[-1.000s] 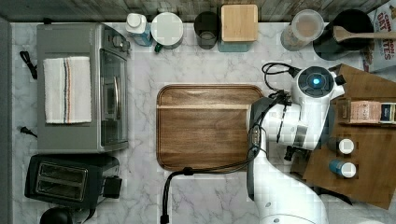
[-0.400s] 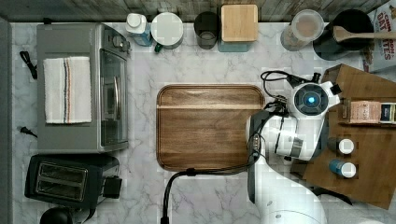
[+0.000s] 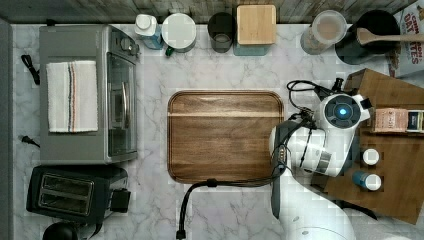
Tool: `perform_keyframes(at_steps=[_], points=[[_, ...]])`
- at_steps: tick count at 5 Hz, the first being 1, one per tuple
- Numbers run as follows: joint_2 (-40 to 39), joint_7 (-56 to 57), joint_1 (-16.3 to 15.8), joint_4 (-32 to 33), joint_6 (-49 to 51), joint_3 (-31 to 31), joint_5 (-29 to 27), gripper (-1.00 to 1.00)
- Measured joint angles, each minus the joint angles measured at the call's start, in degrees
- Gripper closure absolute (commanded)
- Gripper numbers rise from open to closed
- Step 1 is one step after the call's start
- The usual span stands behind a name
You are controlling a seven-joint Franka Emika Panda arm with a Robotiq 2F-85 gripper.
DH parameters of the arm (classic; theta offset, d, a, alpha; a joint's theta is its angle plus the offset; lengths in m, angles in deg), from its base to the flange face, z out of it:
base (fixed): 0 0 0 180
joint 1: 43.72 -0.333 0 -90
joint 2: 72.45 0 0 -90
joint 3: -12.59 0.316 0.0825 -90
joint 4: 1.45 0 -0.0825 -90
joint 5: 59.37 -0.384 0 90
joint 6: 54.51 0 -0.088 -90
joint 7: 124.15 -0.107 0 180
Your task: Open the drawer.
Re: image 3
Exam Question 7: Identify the white striped dish towel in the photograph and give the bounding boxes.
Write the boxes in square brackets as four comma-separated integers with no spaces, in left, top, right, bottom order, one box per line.
[46,60,98,133]

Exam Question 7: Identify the black toaster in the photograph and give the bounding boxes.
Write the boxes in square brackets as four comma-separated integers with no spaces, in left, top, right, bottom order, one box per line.
[26,165,131,224]

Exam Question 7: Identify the silver toaster oven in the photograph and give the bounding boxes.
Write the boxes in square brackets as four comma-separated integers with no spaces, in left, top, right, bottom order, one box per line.
[39,25,138,165]

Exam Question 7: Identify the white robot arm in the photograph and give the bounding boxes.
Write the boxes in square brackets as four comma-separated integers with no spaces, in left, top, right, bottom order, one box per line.
[269,94,371,240]

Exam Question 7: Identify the walnut wooden cutting board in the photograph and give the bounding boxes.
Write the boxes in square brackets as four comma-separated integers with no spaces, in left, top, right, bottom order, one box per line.
[167,90,284,184]

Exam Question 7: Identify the blue spice shaker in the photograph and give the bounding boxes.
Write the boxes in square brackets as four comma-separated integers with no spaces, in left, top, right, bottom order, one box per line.
[352,171,382,191]

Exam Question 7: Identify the black appliance power cord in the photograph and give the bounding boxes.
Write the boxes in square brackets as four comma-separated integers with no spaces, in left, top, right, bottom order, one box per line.
[20,54,41,86]

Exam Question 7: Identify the blue bottle white cap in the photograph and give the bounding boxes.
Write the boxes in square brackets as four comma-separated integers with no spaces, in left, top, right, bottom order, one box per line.
[134,14,163,50]

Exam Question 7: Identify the wooden tea bag organizer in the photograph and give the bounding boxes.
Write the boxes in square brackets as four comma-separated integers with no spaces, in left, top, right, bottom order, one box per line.
[369,108,423,134]

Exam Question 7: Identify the black utensil crock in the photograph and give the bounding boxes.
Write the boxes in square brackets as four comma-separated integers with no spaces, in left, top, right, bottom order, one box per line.
[335,10,400,65]

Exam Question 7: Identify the dark grey cup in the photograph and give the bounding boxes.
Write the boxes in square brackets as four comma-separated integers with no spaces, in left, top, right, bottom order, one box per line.
[207,12,236,53]

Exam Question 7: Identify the brown paper sachets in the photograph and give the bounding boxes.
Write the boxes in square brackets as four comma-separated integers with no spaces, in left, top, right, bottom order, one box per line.
[373,108,408,133]

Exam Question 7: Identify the cereal box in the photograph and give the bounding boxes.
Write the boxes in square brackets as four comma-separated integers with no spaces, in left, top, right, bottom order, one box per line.
[386,0,424,80]

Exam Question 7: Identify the teal canister wooden lid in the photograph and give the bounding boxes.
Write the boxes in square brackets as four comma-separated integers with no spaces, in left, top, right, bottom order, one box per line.
[233,4,276,56]

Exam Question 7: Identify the wooden spoon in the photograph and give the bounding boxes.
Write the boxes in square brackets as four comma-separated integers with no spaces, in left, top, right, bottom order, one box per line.
[356,28,424,45]

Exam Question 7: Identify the clear container white lid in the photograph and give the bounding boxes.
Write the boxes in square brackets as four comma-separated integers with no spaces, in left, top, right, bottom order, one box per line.
[300,10,347,55]

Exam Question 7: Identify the colourful tea bags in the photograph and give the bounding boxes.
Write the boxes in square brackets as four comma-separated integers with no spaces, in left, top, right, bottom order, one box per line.
[407,110,423,132]

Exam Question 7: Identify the wooden drawer cabinet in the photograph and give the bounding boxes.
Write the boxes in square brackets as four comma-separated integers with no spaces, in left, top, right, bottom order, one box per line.
[324,68,424,224]

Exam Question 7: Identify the white lidded jar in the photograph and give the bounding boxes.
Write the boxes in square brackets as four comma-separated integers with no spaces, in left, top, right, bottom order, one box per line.
[162,13,197,57]

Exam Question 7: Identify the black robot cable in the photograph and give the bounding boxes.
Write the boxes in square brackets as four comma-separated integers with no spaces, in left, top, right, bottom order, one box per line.
[175,79,321,240]

